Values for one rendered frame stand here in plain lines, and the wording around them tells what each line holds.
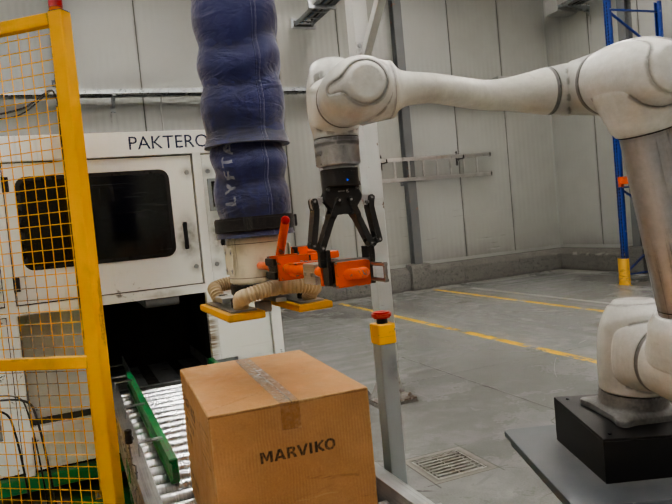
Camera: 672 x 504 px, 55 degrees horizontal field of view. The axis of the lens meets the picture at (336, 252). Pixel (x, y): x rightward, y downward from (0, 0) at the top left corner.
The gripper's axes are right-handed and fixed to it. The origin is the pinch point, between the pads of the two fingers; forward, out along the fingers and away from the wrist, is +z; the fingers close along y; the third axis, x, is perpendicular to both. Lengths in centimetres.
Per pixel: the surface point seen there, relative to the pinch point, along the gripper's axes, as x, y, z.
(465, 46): -899, -666, -304
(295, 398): -30.4, 3.7, 32.3
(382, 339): -79, -45, 32
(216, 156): -56, 11, -30
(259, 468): -29, 15, 47
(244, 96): -48, 4, -44
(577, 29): -811, -850, -314
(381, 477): -54, -28, 68
